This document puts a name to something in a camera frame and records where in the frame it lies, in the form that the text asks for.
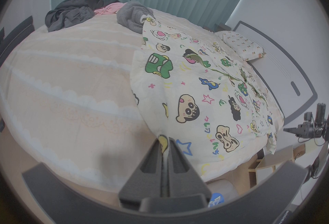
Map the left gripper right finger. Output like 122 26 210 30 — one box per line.
167 137 212 199

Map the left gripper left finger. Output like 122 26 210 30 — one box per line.
119 138 165 204

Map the white printed pyjama top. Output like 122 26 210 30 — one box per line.
130 16 284 182

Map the small wooden table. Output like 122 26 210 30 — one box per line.
247 145 302 189

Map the white printed pillow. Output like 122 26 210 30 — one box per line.
215 30 267 61

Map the bed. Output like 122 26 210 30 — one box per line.
0 7 318 191

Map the grey bedside table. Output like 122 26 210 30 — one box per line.
213 23 233 33

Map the light grey knit garment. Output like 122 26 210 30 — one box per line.
116 0 156 34

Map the pink garment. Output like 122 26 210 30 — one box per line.
94 3 126 16

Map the dark grey garment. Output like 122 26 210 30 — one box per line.
47 7 95 33

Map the black garment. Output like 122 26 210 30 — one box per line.
45 0 121 32

